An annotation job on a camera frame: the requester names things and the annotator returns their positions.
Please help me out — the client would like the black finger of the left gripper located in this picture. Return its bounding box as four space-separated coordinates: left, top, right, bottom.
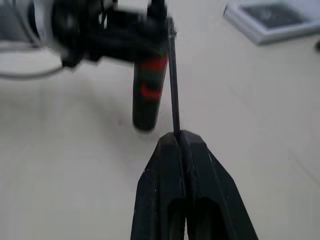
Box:
98 37 167 66
106 11 169 41

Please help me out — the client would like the long dark metal screwdriver bit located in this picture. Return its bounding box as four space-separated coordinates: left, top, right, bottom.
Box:
166 16 182 137

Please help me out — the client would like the white case with dark foam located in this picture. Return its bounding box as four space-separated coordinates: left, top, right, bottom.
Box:
223 0 320 46

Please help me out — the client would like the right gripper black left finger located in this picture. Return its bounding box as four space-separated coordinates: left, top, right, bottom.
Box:
129 132 188 240

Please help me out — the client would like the black red green electric screwdriver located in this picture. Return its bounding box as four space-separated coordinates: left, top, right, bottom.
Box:
131 16 179 132

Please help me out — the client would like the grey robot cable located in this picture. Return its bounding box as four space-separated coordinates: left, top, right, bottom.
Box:
0 41 66 81

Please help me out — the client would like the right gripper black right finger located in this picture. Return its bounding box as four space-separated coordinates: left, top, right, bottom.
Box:
178 129 260 240

